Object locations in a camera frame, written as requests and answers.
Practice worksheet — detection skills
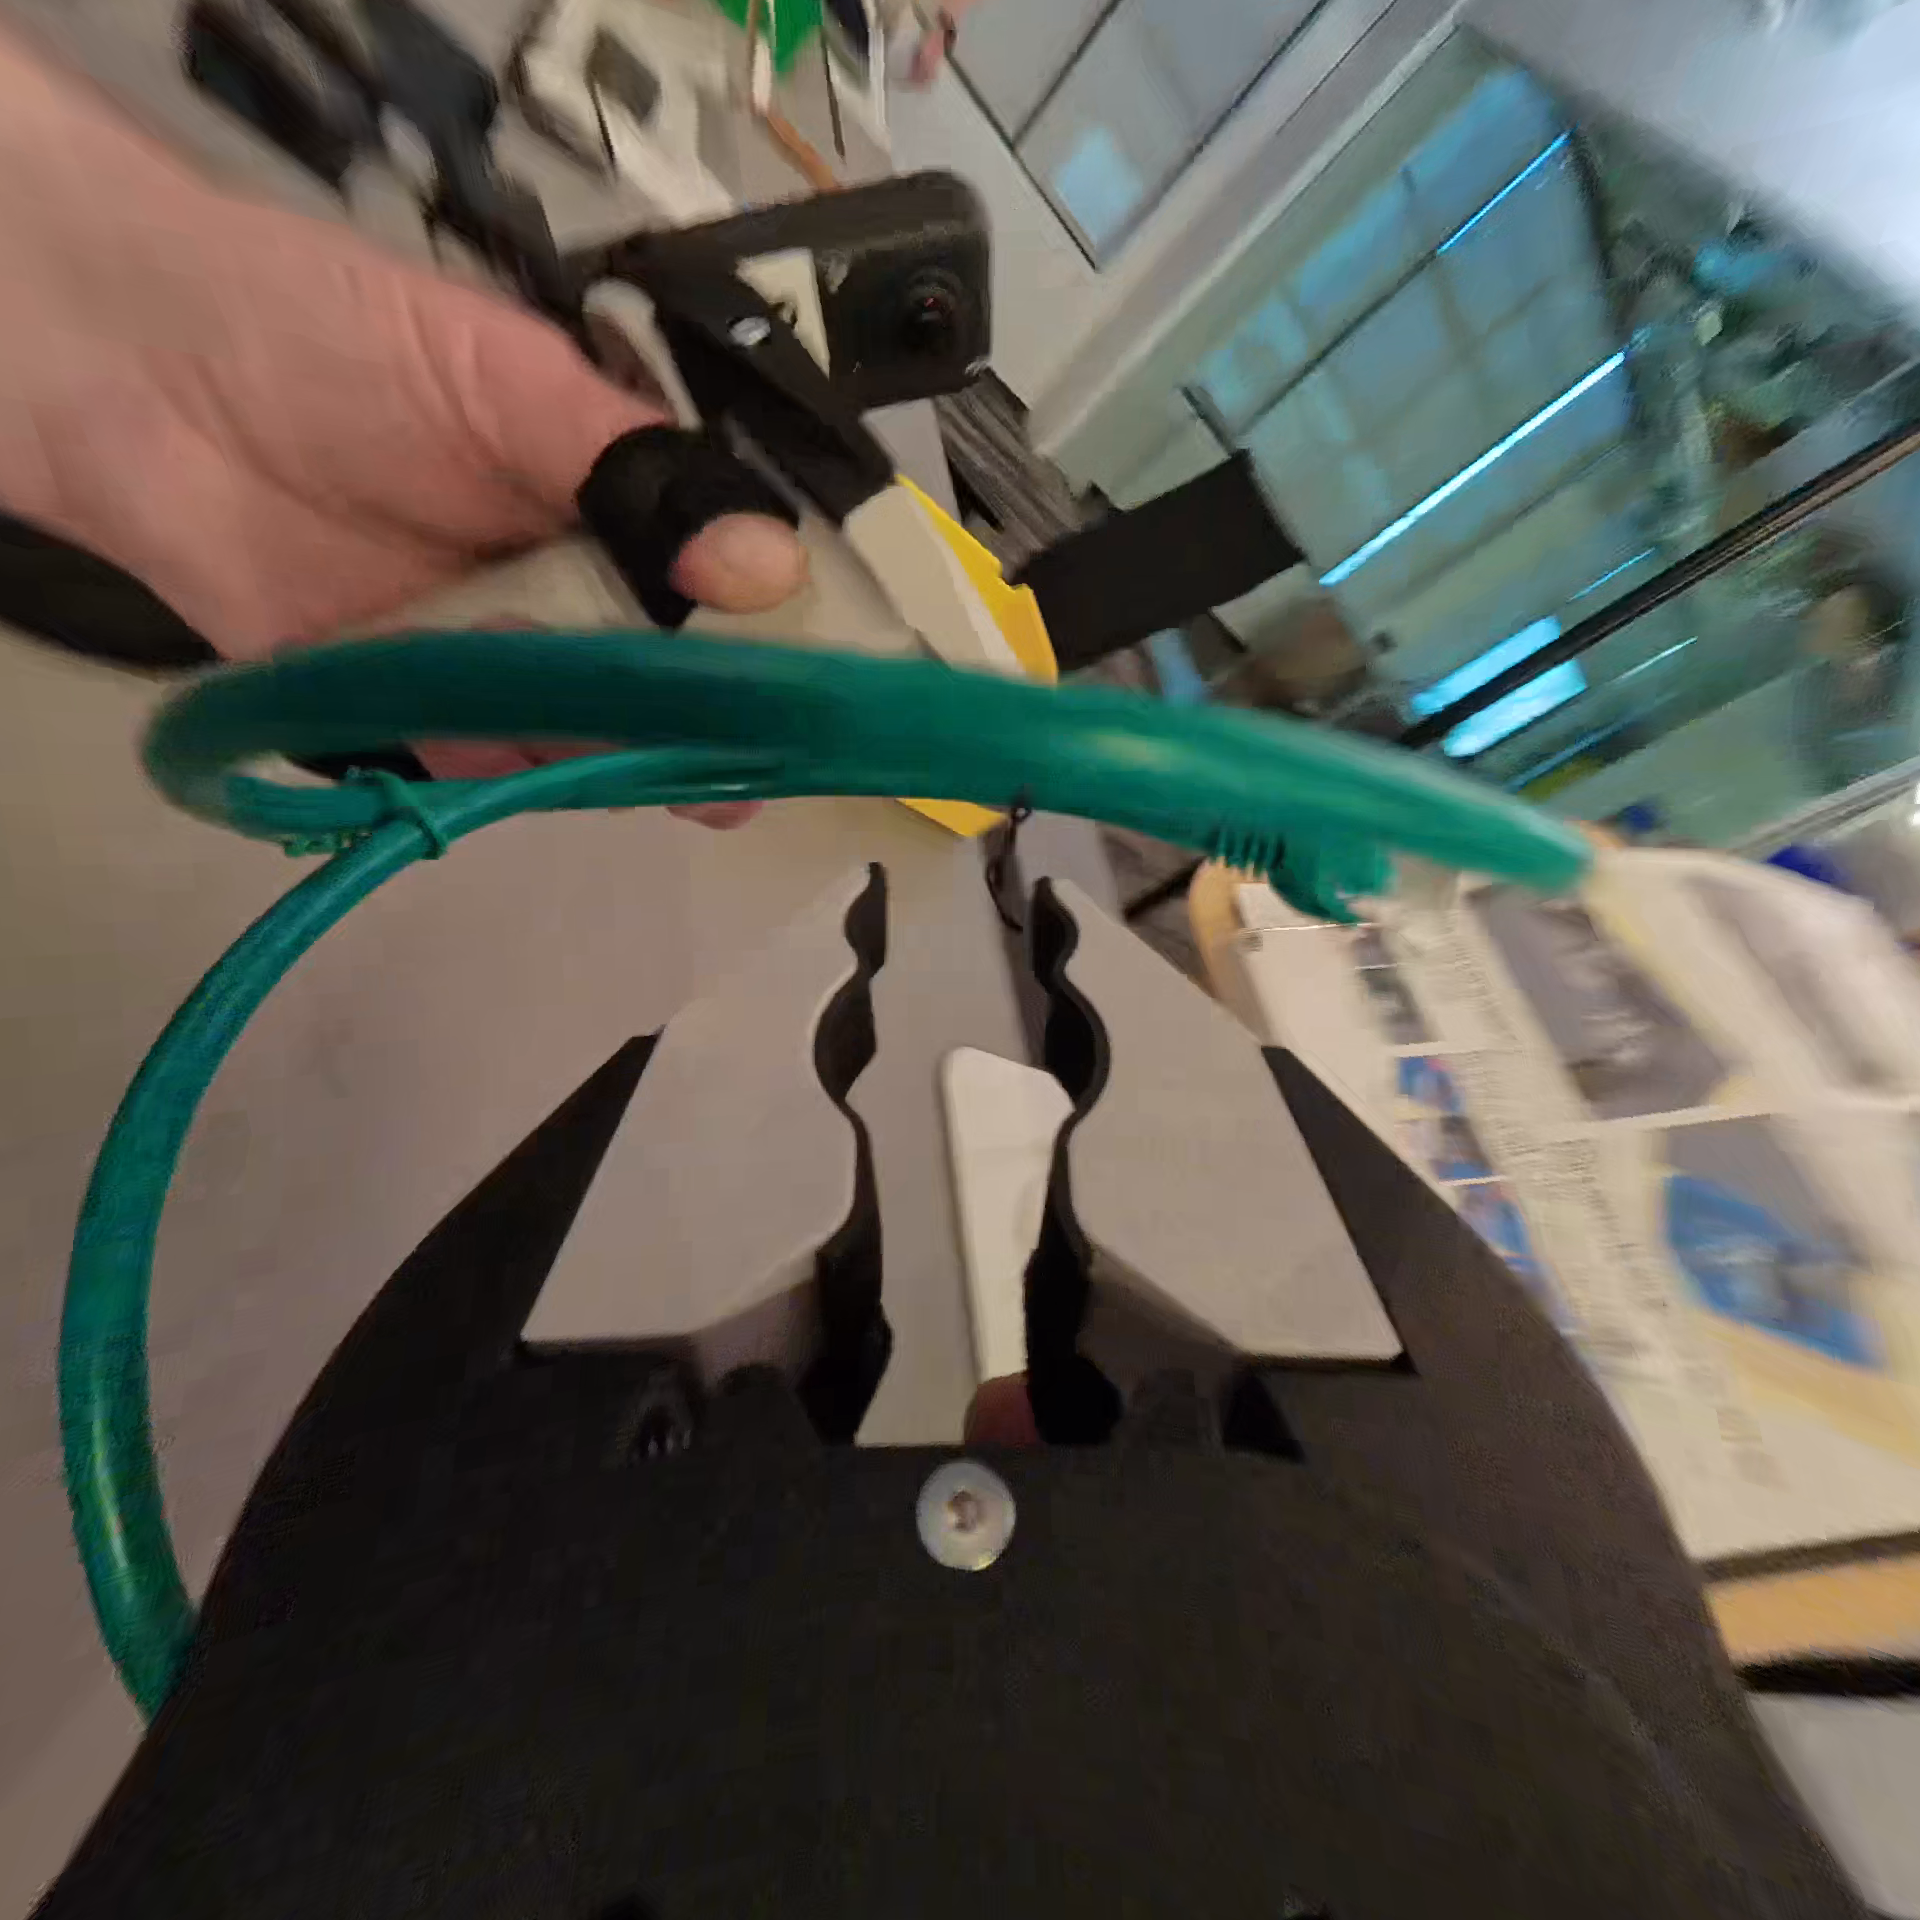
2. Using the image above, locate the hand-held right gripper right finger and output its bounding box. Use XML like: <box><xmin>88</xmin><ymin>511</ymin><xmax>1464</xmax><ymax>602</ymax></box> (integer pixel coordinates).
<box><xmin>1026</xmin><ymin>880</ymin><xmax>1412</xmax><ymax>1445</ymax></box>

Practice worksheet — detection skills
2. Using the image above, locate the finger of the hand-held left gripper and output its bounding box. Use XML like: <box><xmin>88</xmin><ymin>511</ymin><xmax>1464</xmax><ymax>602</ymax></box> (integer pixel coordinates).
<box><xmin>835</xmin><ymin>476</ymin><xmax>1042</xmax><ymax>679</ymax></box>

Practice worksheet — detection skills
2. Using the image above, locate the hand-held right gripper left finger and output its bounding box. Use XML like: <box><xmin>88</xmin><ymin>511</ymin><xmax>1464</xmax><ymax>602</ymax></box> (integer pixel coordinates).
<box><xmin>515</xmin><ymin>863</ymin><xmax>899</xmax><ymax>1445</ymax></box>

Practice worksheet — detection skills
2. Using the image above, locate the yellow plastic bin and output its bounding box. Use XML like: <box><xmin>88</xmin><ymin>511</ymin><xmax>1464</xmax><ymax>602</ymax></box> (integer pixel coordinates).
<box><xmin>890</xmin><ymin>476</ymin><xmax>1063</xmax><ymax>842</ymax></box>

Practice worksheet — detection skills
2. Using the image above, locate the green ethernet cable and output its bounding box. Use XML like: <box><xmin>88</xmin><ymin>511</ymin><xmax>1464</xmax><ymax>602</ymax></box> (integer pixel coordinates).
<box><xmin>56</xmin><ymin>627</ymin><xmax>1601</xmax><ymax>1723</ymax></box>

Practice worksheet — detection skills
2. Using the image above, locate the person's left hand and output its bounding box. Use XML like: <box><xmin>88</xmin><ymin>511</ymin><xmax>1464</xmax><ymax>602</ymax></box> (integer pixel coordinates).
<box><xmin>0</xmin><ymin>27</ymin><xmax>817</xmax><ymax>831</ymax></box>

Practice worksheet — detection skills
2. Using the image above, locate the black twist tie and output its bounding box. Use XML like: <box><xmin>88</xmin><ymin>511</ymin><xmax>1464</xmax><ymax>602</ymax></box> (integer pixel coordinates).
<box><xmin>983</xmin><ymin>804</ymin><xmax>1045</xmax><ymax>931</ymax></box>

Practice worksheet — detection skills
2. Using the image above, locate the printed instruction sheet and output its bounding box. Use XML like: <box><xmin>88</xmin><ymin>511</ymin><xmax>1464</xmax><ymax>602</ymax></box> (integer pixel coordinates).
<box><xmin>1231</xmin><ymin>846</ymin><xmax>1920</xmax><ymax>1572</ymax></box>

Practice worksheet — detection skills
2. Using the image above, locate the wooden sign board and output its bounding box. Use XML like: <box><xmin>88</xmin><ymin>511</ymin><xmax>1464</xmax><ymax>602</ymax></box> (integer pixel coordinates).
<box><xmin>1185</xmin><ymin>863</ymin><xmax>1920</xmax><ymax>1676</ymax></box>

